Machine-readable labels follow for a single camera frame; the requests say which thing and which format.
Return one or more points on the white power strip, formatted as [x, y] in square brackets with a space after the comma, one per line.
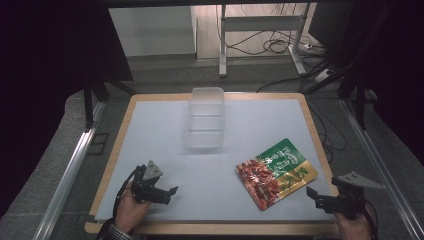
[322, 75]

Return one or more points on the dark floor grate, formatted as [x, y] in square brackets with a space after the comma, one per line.
[97, 144]

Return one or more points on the clear plastic container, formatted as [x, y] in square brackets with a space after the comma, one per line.
[206, 120]

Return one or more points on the person's left hand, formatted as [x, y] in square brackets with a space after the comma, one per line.
[128, 213]

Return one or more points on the white cabinet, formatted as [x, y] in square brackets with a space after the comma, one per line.
[153, 31]

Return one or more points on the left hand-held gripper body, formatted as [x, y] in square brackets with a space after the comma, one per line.
[145, 186]

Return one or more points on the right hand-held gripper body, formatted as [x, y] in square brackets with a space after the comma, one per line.
[348, 200]

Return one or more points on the black metal stand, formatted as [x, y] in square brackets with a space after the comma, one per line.
[89, 100]
[360, 96]

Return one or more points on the aluminium rail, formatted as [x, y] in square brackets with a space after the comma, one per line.
[63, 186]
[380, 166]

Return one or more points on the person's right hand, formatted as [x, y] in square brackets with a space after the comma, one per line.
[353, 230]

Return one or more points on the white metal table frame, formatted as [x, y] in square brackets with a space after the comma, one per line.
[263, 23]

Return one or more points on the red and green snack packet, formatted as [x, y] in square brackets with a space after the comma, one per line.
[273, 175]

